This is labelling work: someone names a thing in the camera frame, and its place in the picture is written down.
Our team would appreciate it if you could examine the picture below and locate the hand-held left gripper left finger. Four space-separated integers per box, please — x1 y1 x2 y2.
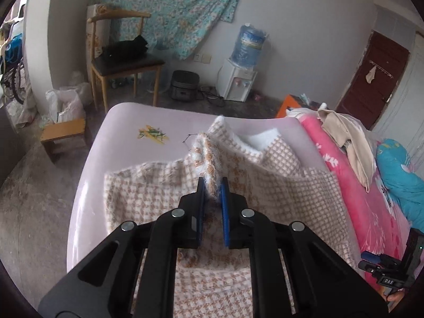
38 176 207 318

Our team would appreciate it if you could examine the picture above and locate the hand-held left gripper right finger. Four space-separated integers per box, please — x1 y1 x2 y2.
219 176 390 318

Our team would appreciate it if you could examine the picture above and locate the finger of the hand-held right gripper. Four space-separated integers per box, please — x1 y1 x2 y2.
358 260 385 274
360 251 386 263

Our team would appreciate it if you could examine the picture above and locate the beige white houndstooth coat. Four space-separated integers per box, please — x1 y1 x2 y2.
103 115 360 318

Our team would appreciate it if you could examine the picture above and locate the person's right hand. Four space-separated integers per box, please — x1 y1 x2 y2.
386 288 407 312

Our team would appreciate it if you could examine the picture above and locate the pink floral blanket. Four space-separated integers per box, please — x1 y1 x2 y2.
286 106 418 292

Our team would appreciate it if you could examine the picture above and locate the teal pillow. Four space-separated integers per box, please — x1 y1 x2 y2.
376 138 424 236

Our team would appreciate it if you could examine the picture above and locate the beige garment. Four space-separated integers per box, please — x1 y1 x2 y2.
316 104 378 193

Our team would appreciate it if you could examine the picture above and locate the black rice cooker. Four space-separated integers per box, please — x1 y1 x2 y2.
170 70 200 101

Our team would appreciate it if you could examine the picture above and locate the orange box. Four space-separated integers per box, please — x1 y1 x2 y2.
276 94 303 118

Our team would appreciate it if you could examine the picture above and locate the white water dispenser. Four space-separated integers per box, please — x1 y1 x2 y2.
217 59 258 103

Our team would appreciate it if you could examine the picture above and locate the small wooden stool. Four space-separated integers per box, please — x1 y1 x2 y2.
40 118 87 164

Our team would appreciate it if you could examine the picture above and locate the wooden chair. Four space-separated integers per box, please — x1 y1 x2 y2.
87 11 165 115

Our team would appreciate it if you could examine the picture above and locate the translucent plastic bag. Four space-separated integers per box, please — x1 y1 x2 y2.
46 71 94 124

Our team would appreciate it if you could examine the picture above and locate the dark red door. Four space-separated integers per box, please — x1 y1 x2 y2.
335 30 410 130

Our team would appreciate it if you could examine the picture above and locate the black bag on chair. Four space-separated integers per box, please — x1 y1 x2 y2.
101 35 149 62

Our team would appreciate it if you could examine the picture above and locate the teal floral hanging cloth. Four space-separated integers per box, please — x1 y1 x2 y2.
91 0 247 61

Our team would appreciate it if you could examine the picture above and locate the floral patterned board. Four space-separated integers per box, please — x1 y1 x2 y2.
87 4 111 60

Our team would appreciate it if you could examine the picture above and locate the wheelchair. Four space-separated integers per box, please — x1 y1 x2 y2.
0 38 32 107

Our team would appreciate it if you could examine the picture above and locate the black cable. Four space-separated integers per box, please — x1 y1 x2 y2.
197 85 226 103

